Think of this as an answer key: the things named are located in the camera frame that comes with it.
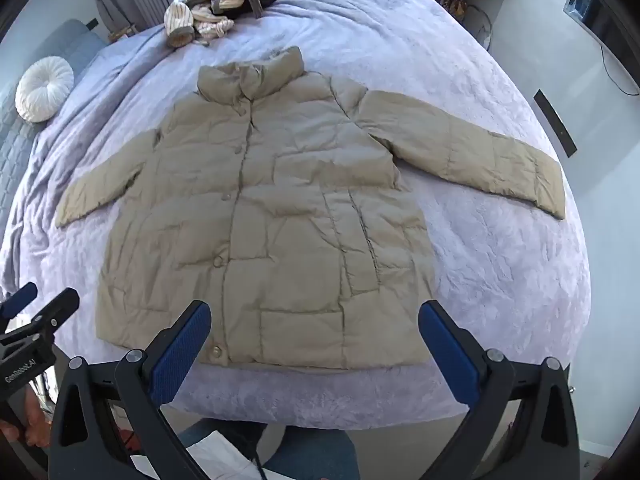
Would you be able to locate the black television cable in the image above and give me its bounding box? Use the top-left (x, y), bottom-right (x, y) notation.
top-left (600, 42), bottom-right (640, 96)

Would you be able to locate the grey quilted headboard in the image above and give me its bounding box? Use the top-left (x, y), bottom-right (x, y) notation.
top-left (0, 19), bottom-right (108, 241)

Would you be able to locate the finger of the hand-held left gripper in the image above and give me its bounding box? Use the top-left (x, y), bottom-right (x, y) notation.
top-left (0, 288), bottom-right (81, 346)
top-left (0, 282), bottom-right (39, 321)

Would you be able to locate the white paper bag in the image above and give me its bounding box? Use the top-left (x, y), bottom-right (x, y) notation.
top-left (182, 435), bottom-right (271, 480)

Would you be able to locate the black wall panel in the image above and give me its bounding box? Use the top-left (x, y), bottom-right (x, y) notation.
top-left (534, 89), bottom-right (578, 158)

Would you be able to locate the wall-mounted television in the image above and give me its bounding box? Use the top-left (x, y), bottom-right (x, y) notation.
top-left (562, 0), bottom-right (640, 96)

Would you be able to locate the round white pleated pillow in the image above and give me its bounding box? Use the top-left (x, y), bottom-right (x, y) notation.
top-left (15, 57), bottom-right (75, 123)

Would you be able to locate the cream striped robe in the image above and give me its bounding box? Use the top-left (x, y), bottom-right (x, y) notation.
top-left (164, 0), bottom-right (261, 48)

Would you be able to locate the person's left hand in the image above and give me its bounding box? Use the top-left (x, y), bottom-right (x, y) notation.
top-left (0, 397), bottom-right (51, 443)

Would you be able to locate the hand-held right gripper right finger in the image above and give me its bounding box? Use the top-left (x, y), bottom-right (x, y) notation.
top-left (419, 300), bottom-right (583, 480)

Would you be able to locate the round standing fan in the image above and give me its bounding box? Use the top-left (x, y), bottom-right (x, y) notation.
top-left (472, 5), bottom-right (496, 51)

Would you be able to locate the beige puffer jacket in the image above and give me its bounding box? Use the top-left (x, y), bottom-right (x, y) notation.
top-left (55, 46), bottom-right (567, 372)

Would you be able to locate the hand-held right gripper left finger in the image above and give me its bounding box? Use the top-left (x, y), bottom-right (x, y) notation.
top-left (47, 300), bottom-right (213, 480)

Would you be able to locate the lavender embossed blanket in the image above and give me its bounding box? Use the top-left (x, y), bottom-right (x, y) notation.
top-left (0, 0), bottom-right (591, 421)

